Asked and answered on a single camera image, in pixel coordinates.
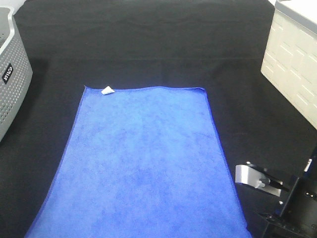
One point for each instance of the grey perforated laundry basket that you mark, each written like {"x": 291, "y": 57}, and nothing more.
{"x": 15, "y": 69}

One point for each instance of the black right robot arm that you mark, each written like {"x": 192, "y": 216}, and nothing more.
{"x": 296, "y": 217}

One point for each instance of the blue microfibre towel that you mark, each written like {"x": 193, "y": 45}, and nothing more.
{"x": 142, "y": 163}

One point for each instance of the black table cloth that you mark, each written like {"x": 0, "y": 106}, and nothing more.
{"x": 215, "y": 44}

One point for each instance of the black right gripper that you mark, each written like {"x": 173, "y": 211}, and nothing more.
{"x": 267, "y": 225}

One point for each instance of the white slotted storage box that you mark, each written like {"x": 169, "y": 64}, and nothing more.
{"x": 290, "y": 57}

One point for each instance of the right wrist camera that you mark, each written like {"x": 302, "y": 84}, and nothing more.
{"x": 258, "y": 178}

